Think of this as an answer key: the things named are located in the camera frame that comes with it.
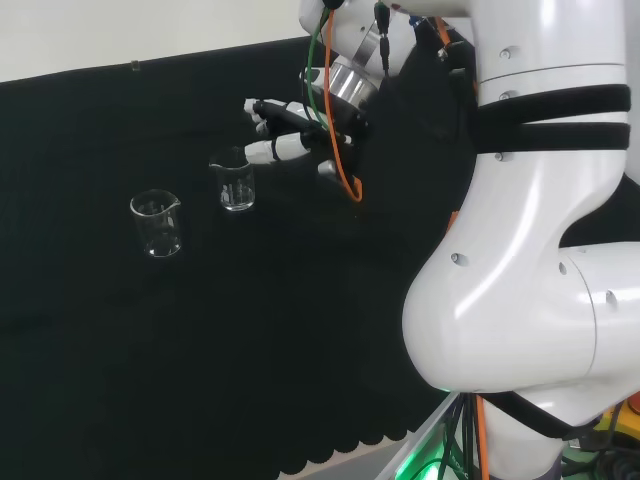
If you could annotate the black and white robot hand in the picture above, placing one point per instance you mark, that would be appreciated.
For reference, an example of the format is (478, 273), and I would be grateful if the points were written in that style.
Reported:
(287, 145)

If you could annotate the clear glass beaker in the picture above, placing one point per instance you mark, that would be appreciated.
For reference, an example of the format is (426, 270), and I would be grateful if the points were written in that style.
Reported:
(159, 225)
(236, 190)

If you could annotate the black bench cloth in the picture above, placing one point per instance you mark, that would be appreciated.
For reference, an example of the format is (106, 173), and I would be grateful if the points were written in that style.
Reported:
(200, 325)

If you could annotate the yellow stop button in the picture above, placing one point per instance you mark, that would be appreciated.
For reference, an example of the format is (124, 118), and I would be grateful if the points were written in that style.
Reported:
(622, 425)

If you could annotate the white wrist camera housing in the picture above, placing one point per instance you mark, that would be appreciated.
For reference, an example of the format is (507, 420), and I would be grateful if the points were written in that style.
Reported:
(311, 80)

